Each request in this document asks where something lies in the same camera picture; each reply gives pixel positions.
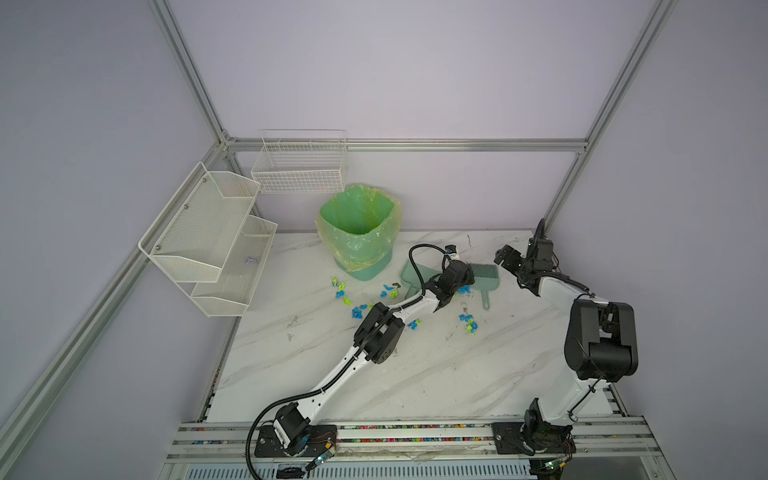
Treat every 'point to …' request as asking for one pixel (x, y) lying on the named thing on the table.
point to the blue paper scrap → (357, 313)
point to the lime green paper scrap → (347, 301)
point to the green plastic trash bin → (358, 225)
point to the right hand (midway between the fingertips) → (506, 254)
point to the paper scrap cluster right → (472, 325)
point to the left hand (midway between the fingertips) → (471, 266)
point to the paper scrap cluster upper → (393, 293)
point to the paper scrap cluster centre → (414, 324)
